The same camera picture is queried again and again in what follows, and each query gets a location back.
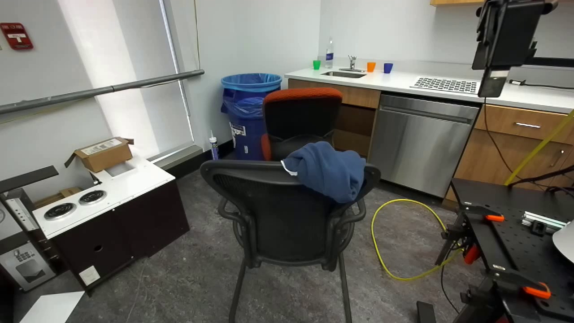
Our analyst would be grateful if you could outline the blue hoodie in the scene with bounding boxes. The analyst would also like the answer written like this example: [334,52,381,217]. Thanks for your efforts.
[280,141,366,202]

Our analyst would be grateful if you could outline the orange black office chair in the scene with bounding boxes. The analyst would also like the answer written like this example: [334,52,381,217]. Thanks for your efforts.
[260,86,343,159]

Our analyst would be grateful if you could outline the black mesh chair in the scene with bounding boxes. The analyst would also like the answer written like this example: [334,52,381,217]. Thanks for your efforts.
[201,159,381,323]

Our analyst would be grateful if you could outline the small spray bottle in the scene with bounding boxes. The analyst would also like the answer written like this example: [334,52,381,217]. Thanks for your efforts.
[210,134,219,159]

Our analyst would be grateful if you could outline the blue recycling bin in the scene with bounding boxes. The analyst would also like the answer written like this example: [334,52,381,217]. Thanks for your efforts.
[221,73,282,159]

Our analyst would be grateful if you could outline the green cup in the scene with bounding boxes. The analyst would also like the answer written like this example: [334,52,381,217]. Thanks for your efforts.
[312,59,321,70]

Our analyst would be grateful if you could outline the clear water bottle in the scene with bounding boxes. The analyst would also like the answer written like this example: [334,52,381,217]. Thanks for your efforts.
[325,37,336,70]

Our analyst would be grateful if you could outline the chrome sink faucet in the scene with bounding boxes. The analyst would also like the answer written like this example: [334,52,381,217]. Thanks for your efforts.
[341,55,364,71]

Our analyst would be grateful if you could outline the orange cup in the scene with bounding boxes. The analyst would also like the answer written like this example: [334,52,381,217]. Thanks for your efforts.
[366,61,377,71]

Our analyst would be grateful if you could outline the stainless steel dishwasher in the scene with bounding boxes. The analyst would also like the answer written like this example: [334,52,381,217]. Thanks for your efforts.
[368,93,479,197]

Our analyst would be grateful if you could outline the blue cup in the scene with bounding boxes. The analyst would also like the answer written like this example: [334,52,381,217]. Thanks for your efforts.
[384,62,395,73]

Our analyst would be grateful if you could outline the white top dark cabinet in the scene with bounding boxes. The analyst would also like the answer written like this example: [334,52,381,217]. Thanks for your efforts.
[33,156,190,292]

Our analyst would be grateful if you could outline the cardboard box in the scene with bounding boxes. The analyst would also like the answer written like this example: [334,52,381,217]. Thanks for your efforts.
[65,136,133,172]

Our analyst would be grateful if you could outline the wooden counter cabinets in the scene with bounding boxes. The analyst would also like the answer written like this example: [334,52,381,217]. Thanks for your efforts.
[287,77,574,204]

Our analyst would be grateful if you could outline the black robot cart table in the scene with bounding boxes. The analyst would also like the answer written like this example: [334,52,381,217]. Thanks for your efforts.
[436,179,574,323]

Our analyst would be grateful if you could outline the grey box appliance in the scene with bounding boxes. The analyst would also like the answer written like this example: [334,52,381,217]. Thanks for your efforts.
[0,165,58,290]

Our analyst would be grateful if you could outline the yellow cable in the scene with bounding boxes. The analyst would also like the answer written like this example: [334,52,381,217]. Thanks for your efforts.
[368,197,463,283]

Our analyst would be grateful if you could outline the grey wall rail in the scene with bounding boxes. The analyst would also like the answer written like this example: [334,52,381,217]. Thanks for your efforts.
[0,70,205,114]

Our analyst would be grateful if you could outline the orange handled clamp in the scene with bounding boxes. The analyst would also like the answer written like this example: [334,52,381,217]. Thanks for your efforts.
[461,204,506,224]
[494,269,553,299]

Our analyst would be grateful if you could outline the red wall sign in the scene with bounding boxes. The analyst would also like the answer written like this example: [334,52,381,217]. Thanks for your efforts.
[0,21,34,50]

